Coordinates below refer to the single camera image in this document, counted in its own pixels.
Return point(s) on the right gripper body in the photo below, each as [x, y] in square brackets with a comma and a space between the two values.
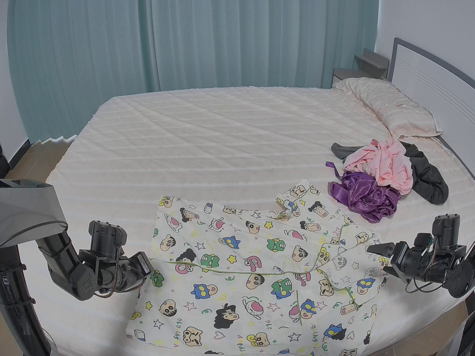
[402, 260]

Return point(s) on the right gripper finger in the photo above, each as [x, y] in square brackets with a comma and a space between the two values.
[382, 250]
[396, 274]

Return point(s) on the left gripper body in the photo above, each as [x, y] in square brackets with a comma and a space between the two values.
[139, 271]

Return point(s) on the white printed pyjama top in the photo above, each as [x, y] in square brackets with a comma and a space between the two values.
[241, 291]

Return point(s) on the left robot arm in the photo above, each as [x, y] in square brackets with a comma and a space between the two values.
[63, 261]

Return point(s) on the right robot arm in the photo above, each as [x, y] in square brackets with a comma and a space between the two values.
[441, 269]

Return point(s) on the bed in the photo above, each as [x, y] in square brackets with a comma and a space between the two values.
[222, 143]

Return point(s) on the purple garment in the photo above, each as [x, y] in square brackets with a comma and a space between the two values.
[363, 195]

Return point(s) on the pink garment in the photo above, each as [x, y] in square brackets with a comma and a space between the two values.
[389, 165]

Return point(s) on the dark grey garment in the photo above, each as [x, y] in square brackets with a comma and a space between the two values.
[426, 176]

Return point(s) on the cream pillow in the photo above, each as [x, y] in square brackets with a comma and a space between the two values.
[400, 113]

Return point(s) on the grey bedside table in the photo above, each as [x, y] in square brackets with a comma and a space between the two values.
[371, 59]

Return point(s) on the blue-green curtain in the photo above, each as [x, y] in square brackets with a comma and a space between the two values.
[222, 32]

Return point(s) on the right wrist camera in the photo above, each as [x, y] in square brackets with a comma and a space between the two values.
[423, 243]

